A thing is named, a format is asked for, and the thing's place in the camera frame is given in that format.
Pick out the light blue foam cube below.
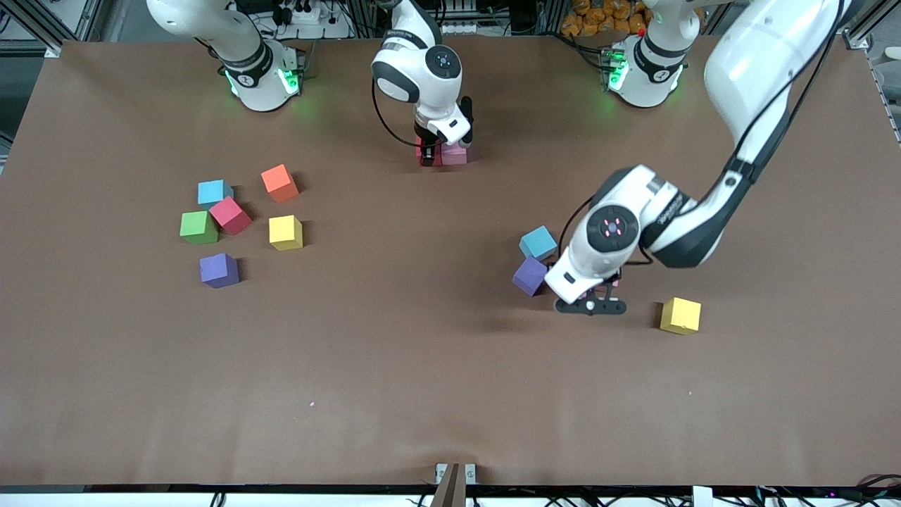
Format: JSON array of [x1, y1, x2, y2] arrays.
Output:
[[197, 180, 234, 209], [519, 225, 558, 261]]

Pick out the aluminium frame profile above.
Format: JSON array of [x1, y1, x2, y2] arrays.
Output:
[[845, 0, 901, 43], [0, 0, 117, 44]]

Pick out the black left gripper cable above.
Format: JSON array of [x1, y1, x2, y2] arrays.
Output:
[[560, 194, 655, 267]]

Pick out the metal bracket with post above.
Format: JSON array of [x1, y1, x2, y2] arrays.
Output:
[[431, 463, 477, 507]]

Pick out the aluminium edge rail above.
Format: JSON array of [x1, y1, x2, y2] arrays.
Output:
[[871, 58, 901, 147]]

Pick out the white power strip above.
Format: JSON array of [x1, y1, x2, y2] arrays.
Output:
[[271, 0, 321, 24]]

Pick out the purple foam cube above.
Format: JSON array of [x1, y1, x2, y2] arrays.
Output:
[[512, 256, 552, 297], [199, 253, 241, 290]]

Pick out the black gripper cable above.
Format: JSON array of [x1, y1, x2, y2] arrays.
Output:
[[371, 81, 423, 149], [560, 194, 655, 267]]

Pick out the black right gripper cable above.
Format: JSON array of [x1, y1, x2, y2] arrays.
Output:
[[371, 81, 423, 149]]

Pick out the yellow foam cube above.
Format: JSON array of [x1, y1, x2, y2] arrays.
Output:
[[268, 215, 304, 252], [660, 297, 702, 336]]

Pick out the green foam cube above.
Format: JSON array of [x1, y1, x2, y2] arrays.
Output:
[[179, 211, 220, 246]]

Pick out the red foam cube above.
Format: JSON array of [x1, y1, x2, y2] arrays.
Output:
[[415, 136, 445, 168], [209, 196, 253, 236]]

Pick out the orange foam cube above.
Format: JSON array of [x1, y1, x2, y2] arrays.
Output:
[[260, 164, 301, 201]]

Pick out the pile of orange objects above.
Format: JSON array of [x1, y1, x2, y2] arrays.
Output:
[[561, 0, 652, 37]]

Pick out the brown table cover sheet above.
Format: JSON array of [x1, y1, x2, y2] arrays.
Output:
[[0, 32, 901, 488]]

